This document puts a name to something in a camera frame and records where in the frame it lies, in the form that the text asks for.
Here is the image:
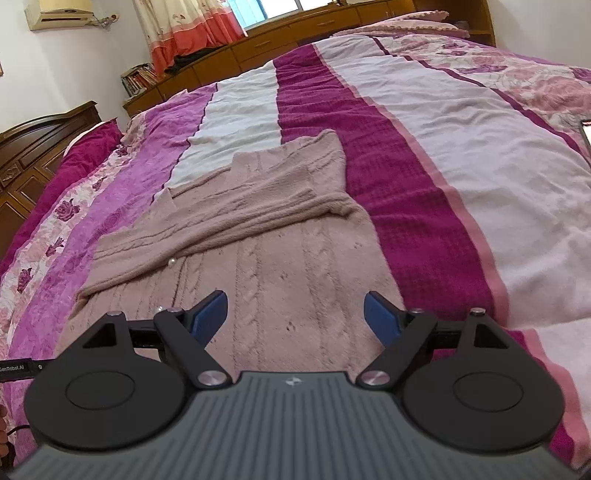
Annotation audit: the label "pink knitted sweater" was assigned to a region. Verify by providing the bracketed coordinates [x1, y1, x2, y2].
[57, 130, 402, 375]

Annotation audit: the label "dark clothes on cabinet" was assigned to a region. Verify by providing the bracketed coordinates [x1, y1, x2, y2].
[164, 47, 219, 75]

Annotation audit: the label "purple pink striped bedspread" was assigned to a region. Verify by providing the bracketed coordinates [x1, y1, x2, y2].
[1, 34, 590, 479]

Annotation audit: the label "magenta pillow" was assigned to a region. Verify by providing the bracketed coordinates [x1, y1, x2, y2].
[1, 119, 123, 275]

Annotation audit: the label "dark wooden headboard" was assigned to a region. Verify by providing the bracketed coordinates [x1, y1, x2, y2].
[0, 101, 100, 253]

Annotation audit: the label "stack of books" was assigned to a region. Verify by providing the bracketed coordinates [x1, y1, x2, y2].
[121, 63, 158, 97]

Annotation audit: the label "floral orange curtain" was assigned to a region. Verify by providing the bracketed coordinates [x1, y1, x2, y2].
[133, 0, 245, 77]

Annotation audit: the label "pink folded blanket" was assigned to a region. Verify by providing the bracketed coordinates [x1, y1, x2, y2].
[334, 10, 470, 39]

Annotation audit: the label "white air conditioner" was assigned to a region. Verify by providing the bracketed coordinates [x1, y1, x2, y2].
[24, 0, 94, 31]

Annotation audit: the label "window with blue frame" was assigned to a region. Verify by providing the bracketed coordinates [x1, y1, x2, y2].
[226, 0, 331, 30]

